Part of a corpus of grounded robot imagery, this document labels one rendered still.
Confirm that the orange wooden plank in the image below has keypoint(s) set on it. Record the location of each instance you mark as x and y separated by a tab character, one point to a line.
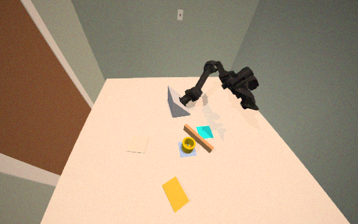
201	141

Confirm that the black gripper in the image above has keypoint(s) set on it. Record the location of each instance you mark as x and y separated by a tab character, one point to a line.
239	87

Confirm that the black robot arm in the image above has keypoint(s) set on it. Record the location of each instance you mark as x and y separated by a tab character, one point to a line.
225	77

